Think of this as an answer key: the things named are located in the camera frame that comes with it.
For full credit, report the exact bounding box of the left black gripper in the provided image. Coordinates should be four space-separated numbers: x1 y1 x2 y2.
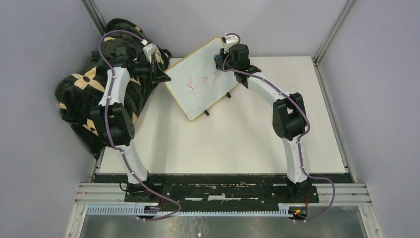
132 57 172 84

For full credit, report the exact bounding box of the yellow framed whiteboard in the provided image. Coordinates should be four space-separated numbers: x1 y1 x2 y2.
165 37 238 121

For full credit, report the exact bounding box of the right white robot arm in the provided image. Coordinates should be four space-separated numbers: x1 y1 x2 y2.
214 44 310 202

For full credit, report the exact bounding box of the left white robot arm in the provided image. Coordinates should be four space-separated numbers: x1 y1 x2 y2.
90 44 171 184

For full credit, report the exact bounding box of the black floral blanket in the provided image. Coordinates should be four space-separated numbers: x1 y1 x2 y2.
55 18 157 159

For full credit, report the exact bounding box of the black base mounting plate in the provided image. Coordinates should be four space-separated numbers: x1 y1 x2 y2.
93 173 354 212

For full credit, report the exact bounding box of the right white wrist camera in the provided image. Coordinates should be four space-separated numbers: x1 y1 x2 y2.
222 33 241 45

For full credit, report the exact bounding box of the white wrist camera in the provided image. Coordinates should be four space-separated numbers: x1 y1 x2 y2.
143 43 158 63
222 33 241 45

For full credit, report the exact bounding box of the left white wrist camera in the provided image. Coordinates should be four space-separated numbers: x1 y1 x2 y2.
143 43 158 63

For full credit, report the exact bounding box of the wire whiteboard stand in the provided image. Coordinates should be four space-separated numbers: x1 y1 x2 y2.
203 92 231 116

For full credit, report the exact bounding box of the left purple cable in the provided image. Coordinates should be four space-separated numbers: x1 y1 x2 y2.
98 30 182 222

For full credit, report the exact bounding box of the white slotted cable duct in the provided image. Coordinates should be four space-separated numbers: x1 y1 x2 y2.
86 204 295 218

